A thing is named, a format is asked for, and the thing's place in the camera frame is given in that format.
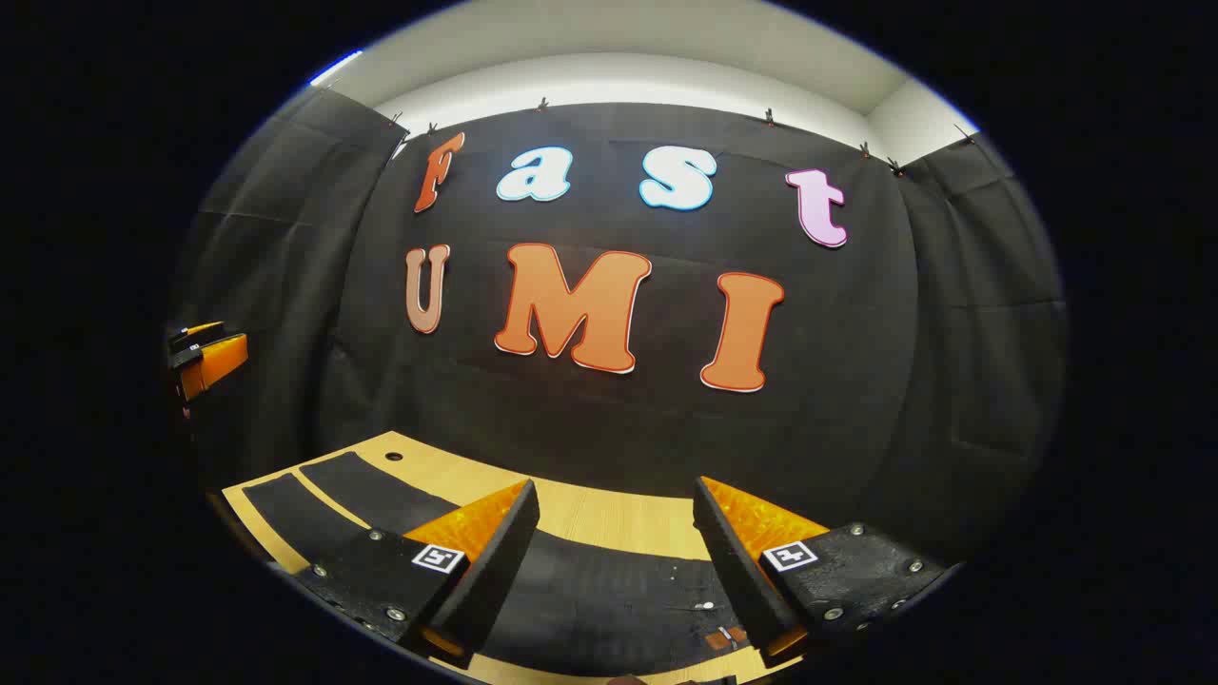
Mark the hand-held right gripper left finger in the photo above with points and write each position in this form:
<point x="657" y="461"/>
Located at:
<point x="495" y="561"/>

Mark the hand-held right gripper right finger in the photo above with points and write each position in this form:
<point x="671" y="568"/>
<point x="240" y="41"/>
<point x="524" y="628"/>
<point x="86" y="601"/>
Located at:
<point x="737" y="571"/>

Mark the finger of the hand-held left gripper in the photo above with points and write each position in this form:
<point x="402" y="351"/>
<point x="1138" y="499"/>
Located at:
<point x="195" y="335"/>
<point x="217" y="363"/>

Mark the dark grey jeans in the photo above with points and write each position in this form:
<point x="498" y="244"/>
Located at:
<point x="609" y="599"/>

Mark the black backdrop cloth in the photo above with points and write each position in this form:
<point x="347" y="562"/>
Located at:
<point x="618" y="419"/>

